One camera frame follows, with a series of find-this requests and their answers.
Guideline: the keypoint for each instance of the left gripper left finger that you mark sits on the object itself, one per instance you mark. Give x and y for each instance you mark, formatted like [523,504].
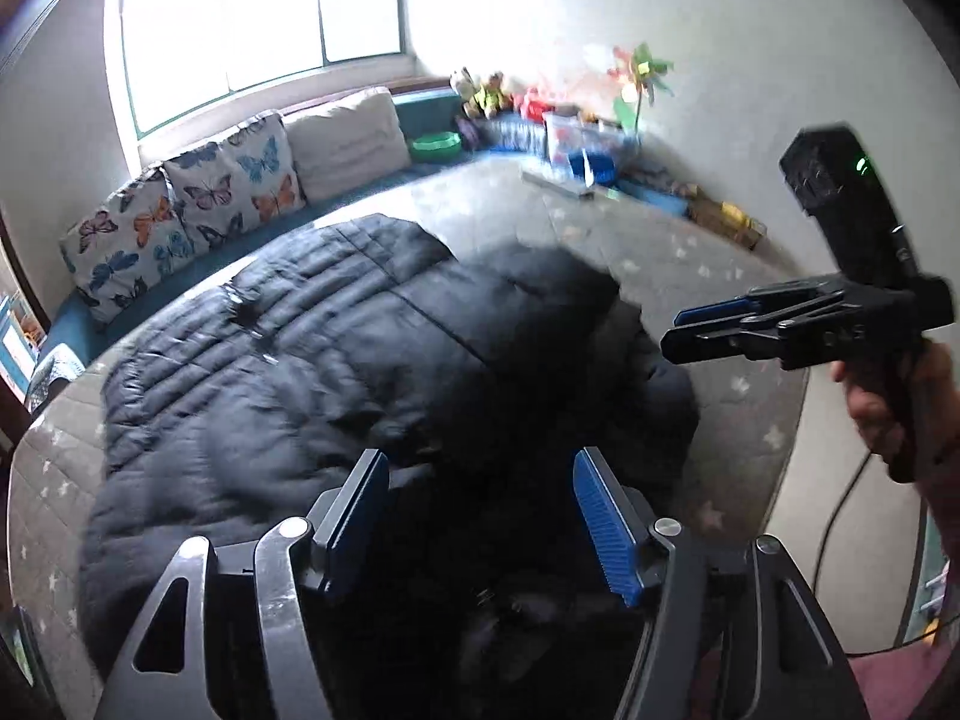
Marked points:
[233,631]

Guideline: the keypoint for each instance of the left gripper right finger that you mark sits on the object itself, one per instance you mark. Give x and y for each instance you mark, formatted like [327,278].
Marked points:
[778,654]

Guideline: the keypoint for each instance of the black puffer jacket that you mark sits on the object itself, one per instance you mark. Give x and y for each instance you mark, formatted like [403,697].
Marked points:
[480,379]

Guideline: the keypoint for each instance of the person's right hand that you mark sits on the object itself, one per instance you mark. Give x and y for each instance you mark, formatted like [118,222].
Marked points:
[916,409]

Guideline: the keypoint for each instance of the pink sweater torso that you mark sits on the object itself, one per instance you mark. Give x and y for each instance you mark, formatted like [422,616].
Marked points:
[916,681]

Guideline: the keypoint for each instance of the smartphone on mattress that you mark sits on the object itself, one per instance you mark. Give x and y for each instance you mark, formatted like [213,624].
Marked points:
[13,639]

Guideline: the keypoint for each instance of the colourful pinwheel flower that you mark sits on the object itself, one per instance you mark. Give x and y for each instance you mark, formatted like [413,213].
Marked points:
[641,75]

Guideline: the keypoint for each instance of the clutter of toys and boxes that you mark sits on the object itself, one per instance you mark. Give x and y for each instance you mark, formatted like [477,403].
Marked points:
[601,154]

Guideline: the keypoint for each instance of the left butterfly pillow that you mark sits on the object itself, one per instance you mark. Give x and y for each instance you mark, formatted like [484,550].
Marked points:
[130,243]

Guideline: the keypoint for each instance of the butterfly pillow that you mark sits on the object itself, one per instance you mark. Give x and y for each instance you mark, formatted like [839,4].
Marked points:
[234,185]
[130,243]

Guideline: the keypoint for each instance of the right butterfly pillow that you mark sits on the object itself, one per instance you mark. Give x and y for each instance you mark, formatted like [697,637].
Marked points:
[234,185]

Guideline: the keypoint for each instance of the beige plain pillow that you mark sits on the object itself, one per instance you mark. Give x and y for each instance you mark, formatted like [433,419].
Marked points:
[345,144]

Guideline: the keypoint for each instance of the green plastic basin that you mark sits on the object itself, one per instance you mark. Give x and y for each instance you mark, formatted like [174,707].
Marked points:
[436,148]

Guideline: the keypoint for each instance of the blue sofa bench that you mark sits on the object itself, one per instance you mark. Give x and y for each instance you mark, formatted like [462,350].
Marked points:
[419,113]

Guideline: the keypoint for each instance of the plush toys on sill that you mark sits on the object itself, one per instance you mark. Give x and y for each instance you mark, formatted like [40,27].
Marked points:
[482,98]

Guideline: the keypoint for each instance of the window with green frame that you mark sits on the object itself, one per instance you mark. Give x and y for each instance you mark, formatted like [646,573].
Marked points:
[181,56]

